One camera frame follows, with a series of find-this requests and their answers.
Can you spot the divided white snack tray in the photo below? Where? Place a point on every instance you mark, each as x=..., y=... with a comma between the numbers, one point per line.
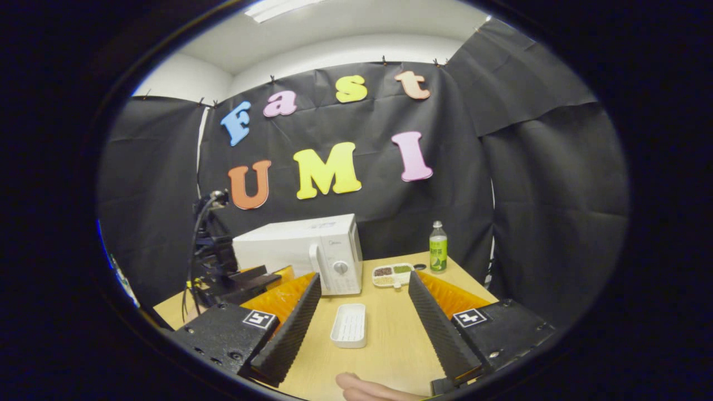
x=392, y=274

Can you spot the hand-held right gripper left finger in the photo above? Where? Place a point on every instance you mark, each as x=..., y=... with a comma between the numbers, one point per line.
x=289, y=340

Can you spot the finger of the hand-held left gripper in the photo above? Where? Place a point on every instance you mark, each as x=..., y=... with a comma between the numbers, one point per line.
x=253, y=285
x=250, y=273

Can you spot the long ceiling light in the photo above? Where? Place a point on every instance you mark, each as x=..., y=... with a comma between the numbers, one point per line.
x=281, y=8

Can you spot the green drink bottle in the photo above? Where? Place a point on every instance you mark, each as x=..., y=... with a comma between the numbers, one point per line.
x=438, y=250

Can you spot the white microwave oven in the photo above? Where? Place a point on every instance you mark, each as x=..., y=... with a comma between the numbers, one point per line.
x=295, y=242

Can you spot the white rectangular ribbed tray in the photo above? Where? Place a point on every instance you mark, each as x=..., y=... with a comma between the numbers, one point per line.
x=349, y=326

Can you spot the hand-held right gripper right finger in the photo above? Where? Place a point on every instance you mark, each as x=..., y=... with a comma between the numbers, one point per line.
x=443, y=340

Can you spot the black backdrop cloth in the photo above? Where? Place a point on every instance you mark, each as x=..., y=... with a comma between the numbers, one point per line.
x=529, y=195

